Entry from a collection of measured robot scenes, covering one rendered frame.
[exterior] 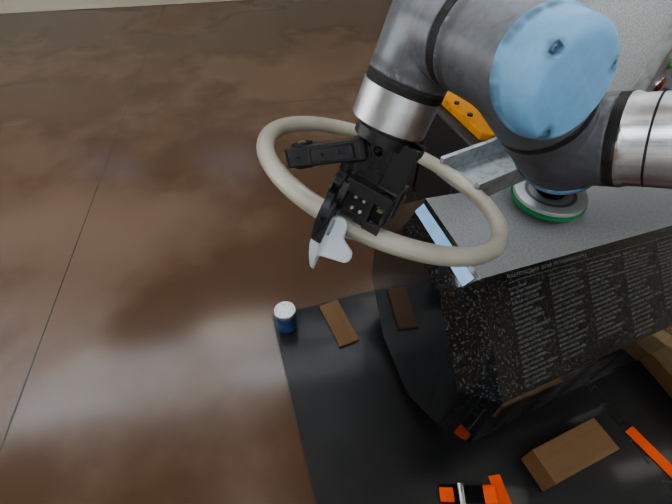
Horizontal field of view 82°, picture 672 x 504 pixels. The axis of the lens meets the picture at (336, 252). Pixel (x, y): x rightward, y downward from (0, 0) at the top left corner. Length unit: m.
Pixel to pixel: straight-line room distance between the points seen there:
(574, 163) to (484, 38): 0.16
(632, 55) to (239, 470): 1.72
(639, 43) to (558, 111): 0.71
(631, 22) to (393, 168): 0.71
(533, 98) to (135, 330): 2.02
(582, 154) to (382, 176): 0.20
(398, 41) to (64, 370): 2.02
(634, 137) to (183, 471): 1.69
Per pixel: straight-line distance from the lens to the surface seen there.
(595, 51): 0.35
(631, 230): 1.44
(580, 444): 1.81
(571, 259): 1.27
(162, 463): 1.82
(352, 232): 0.52
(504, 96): 0.33
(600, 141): 0.43
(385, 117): 0.43
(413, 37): 0.41
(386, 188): 0.47
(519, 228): 1.27
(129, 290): 2.33
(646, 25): 1.05
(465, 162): 0.99
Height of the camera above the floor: 1.64
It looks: 47 degrees down
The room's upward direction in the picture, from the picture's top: straight up
